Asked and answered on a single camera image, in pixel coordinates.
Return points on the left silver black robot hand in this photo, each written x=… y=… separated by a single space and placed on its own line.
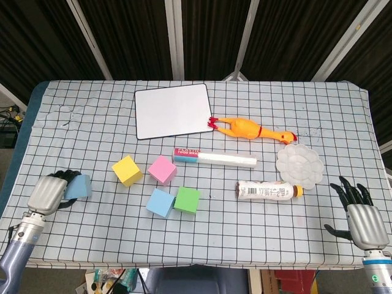
x=46 y=193

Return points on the white bottle with orange cap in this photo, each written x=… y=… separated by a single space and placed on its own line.
x=263 y=191

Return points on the yellow foam cube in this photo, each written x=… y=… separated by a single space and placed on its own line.
x=125 y=168

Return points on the white frame pole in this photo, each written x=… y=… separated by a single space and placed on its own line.
x=90 y=39
x=243 y=39
x=174 y=39
x=343 y=43

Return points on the white flower paint palette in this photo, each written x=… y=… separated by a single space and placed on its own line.
x=300 y=167

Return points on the yellow rubber chicken toy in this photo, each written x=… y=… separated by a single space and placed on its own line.
x=245 y=128

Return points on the green foam cube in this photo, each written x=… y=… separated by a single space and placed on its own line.
x=187 y=199

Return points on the light blue foam cube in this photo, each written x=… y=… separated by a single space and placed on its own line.
x=160 y=202

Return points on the white board with black rim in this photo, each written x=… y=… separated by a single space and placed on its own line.
x=173 y=111

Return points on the checkered white tablecloth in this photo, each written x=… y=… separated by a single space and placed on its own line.
x=214 y=232

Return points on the colourful snack bags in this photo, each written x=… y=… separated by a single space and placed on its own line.
x=105 y=280

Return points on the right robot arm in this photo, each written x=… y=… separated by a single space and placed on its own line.
x=376 y=272

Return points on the red box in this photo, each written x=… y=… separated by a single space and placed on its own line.
x=297 y=280

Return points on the pink foam cube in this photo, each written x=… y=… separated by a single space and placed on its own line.
x=161 y=168

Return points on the plastic food wrap box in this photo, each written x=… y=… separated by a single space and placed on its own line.
x=220 y=159

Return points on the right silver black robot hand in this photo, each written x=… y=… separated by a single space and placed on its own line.
x=366 y=222

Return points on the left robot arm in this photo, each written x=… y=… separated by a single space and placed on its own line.
x=18 y=248

